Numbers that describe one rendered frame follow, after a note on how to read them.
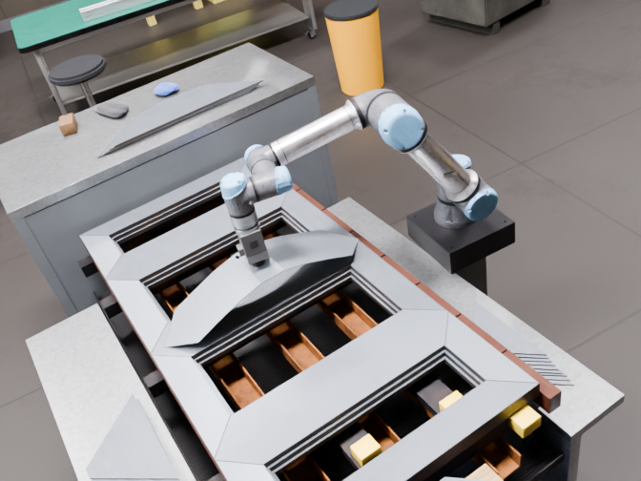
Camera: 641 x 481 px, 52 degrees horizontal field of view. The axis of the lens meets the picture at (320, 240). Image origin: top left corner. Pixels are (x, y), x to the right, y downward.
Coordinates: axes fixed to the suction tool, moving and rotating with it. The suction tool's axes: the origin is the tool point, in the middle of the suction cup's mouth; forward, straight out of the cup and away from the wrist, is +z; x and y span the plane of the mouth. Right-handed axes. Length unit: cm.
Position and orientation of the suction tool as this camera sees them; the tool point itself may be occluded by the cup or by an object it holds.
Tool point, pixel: (259, 265)
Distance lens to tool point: 200.9
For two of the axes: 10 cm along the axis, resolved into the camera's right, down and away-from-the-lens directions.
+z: 1.8, 7.7, 6.1
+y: 3.5, 5.3, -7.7
